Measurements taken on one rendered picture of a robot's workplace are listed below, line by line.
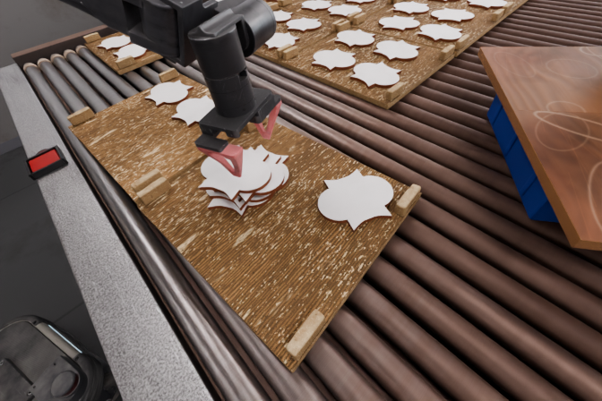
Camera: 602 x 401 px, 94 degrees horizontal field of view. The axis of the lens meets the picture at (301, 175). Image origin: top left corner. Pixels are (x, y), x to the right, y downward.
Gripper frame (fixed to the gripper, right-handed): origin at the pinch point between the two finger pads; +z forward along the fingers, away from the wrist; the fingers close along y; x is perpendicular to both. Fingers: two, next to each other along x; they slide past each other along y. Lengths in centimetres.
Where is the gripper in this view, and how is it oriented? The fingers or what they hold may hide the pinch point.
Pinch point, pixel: (252, 152)
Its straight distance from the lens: 47.7
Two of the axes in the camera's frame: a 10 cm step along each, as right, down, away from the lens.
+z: 1.1, 6.8, 7.3
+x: -9.0, -2.3, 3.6
